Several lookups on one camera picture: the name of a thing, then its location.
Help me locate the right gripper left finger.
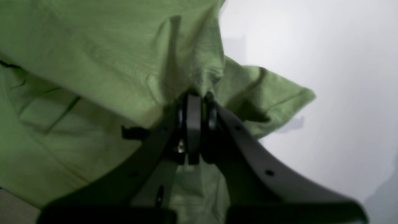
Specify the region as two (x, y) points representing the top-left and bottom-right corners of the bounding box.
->
(37, 95), (202, 224)

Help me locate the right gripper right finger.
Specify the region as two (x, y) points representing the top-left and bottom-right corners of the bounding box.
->
(201, 92), (368, 224)

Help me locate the green T-shirt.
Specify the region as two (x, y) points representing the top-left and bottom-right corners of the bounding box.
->
(0, 0), (316, 208)

